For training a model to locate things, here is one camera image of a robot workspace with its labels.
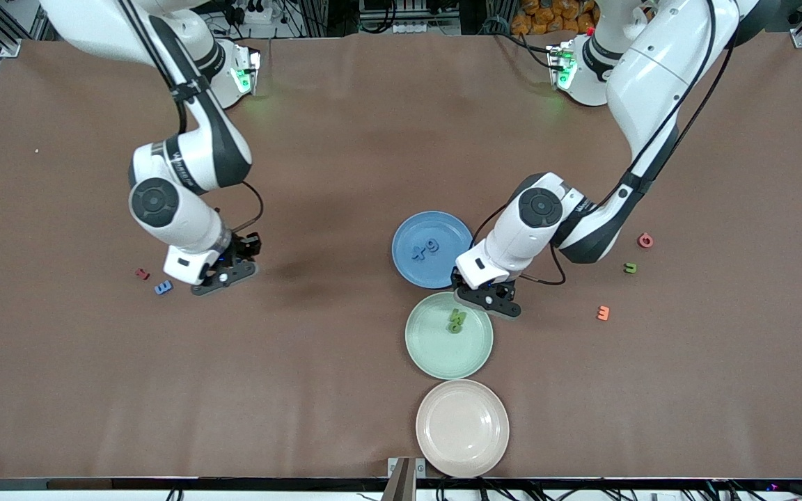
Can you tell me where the blue plate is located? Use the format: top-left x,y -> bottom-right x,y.
391,211 -> 476,289

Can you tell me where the green plate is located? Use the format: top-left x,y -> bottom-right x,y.
404,292 -> 494,381

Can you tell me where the beige pink plate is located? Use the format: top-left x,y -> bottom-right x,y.
415,379 -> 511,479

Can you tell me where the white power strip with plugs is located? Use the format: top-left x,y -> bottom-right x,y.
223,0 -> 274,26

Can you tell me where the orange mesh bag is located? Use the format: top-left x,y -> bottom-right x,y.
511,0 -> 598,35

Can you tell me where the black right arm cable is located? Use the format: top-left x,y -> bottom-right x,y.
116,0 -> 265,234

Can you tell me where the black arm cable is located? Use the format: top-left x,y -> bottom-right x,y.
116,0 -> 265,234
469,0 -> 739,286

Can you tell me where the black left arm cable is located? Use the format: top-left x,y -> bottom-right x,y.
469,0 -> 739,286

